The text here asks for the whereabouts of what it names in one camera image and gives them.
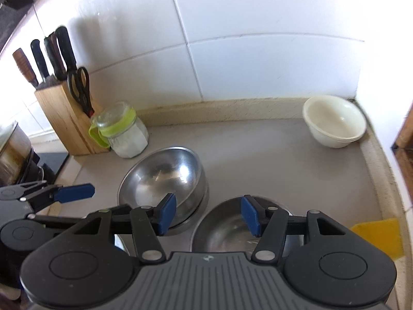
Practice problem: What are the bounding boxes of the black gas stove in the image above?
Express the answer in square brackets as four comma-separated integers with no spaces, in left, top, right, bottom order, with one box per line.
[18,149,70,188]

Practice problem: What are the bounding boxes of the yellow green sponge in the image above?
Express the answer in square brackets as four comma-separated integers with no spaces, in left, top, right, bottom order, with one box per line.
[350,218,404,259]

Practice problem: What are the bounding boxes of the green lid glass jar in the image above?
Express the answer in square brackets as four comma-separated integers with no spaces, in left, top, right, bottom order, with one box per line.
[89,101,149,159]

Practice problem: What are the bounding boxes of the thick black handle knife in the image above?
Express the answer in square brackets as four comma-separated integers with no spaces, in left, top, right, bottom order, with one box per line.
[55,26,78,72]

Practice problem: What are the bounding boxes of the black kitchen scissors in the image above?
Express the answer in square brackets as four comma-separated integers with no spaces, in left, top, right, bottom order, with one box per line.
[67,66,96,118]

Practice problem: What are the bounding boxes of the wide shallow steel bowl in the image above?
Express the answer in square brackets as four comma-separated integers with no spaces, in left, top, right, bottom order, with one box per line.
[155,165,210,233]

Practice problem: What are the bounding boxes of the black range hood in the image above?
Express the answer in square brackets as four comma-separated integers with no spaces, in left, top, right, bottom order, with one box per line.
[0,0,36,50]

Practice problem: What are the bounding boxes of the round steel bowl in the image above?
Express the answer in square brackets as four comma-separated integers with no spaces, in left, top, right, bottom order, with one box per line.
[118,147,202,215]

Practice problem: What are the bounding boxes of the steel cooking pot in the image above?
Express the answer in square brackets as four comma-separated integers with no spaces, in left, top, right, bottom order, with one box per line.
[0,121,31,186]

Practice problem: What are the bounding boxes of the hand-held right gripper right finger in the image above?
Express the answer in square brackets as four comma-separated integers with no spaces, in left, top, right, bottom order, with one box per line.
[241,195,351,264]

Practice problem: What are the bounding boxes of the wooden knife block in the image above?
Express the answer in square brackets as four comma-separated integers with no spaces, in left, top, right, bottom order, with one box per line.
[34,79,112,156]

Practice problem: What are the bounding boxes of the wooden window frame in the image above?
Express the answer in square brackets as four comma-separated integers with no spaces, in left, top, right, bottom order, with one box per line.
[390,103,413,207]

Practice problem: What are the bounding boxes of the wooden handle knife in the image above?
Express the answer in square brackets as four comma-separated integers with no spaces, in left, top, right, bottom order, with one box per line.
[12,48,40,88]

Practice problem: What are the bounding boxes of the deep steel bowl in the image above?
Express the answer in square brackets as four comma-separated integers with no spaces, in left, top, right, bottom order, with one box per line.
[190,195,305,253]

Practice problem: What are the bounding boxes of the brown handle knife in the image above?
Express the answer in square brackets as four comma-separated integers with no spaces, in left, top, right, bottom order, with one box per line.
[43,32,65,81]

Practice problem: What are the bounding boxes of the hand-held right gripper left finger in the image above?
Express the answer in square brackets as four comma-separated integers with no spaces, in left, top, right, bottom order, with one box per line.
[73,193,177,264]

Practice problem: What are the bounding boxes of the slim black handle knife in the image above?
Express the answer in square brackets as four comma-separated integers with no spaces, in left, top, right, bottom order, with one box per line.
[30,39,50,83]

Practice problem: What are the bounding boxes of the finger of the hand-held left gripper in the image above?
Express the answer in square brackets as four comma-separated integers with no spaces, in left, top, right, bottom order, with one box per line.
[27,211,112,231]
[0,182,96,213]

